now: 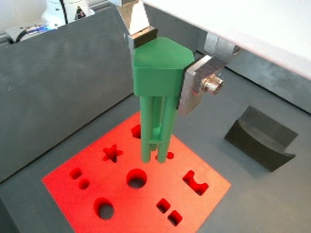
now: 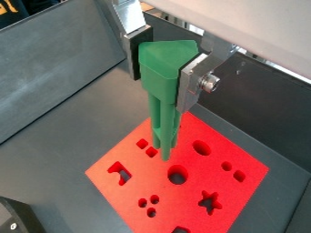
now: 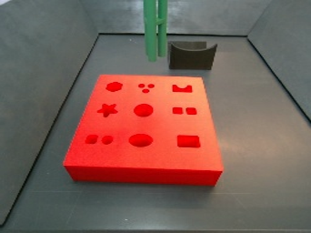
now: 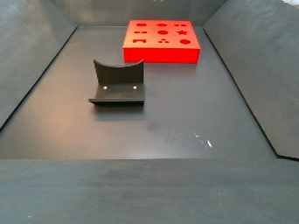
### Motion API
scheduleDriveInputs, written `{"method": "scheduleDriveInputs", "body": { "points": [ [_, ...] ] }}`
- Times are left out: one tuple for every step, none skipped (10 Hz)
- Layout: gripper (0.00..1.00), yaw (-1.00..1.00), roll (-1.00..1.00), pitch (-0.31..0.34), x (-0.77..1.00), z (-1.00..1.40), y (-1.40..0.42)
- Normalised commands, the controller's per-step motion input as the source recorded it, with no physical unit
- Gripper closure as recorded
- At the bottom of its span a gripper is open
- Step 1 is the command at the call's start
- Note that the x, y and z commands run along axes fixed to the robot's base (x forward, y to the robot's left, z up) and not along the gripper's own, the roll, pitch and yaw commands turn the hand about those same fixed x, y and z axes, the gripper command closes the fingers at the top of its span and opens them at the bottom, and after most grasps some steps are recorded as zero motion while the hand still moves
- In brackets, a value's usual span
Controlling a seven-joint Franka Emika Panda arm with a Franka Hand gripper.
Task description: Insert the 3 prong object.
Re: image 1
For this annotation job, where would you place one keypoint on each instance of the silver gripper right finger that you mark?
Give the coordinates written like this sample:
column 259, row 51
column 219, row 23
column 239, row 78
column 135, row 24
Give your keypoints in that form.
column 199, row 76

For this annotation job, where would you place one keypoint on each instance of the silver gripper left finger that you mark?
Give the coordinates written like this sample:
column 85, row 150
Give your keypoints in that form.
column 141, row 31

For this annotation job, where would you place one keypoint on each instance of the green three prong peg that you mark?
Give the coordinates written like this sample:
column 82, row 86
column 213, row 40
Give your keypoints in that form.
column 159, row 62

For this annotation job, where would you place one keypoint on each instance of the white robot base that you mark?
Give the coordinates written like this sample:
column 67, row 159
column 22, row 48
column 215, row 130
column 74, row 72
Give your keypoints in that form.
column 61, row 13

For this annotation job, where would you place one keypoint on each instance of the black curved foam block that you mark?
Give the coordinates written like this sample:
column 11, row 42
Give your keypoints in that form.
column 262, row 138

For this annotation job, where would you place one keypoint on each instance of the red shape sorter board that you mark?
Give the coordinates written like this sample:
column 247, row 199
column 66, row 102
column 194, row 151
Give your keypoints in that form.
column 110, row 193

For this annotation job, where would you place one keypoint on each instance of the dark grey foam wall panel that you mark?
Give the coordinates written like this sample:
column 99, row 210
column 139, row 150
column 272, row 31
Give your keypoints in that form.
column 61, row 79

